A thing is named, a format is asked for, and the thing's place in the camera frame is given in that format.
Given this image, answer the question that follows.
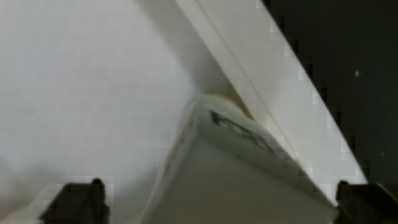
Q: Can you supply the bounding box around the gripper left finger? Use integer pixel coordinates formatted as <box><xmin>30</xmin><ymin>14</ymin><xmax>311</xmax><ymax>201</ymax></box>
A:
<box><xmin>39</xmin><ymin>179</ymin><xmax>110</xmax><ymax>224</ymax></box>

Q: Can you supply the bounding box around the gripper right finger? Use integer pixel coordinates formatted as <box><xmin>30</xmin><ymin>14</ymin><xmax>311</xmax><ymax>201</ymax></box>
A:
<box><xmin>334</xmin><ymin>181</ymin><xmax>398</xmax><ymax>224</ymax></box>

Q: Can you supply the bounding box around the white leg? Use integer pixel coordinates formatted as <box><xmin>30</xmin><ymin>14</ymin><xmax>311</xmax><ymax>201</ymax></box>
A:
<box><xmin>140</xmin><ymin>95</ymin><xmax>338</xmax><ymax>224</ymax></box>

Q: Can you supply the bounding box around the white square table top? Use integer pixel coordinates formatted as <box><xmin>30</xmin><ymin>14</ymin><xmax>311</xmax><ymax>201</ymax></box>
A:
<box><xmin>0</xmin><ymin>0</ymin><xmax>364</xmax><ymax>224</ymax></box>

